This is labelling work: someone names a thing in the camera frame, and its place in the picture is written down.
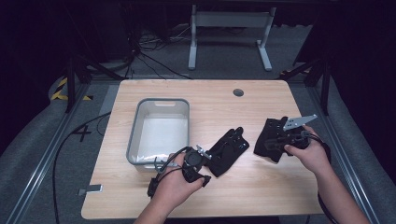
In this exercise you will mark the black metal stand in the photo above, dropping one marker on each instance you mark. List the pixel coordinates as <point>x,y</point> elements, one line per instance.
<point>325,87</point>

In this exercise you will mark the person's right hand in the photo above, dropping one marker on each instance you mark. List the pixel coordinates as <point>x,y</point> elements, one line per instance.
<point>314,157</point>

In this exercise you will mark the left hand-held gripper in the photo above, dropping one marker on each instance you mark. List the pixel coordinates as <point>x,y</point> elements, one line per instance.
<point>193,160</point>

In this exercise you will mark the person's left hand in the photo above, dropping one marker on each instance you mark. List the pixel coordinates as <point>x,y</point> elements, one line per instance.
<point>174,186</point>

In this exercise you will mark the small grey metal bracket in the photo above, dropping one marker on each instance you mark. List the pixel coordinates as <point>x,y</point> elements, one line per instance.
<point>93,188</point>

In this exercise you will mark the black tripod stand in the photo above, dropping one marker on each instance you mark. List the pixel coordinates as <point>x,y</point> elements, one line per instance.
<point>72,84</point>

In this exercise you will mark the black glove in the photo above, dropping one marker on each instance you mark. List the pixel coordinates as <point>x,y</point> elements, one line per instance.
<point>229,149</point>
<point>269,140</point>

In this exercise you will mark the aluminium floor rail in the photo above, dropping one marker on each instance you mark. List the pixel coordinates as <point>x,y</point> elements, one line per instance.
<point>345,161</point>
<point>46,158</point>

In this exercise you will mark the silver metal tray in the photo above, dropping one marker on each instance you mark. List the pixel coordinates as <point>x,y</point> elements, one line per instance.
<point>162,133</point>

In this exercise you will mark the yellow black hazard tape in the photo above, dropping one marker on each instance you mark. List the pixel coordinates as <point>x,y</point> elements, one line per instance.
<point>59,90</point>

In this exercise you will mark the white metal desk frame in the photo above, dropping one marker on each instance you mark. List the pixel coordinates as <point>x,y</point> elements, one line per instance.
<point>230,19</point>

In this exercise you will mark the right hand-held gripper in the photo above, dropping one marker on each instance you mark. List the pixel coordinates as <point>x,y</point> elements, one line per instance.
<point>295,124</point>

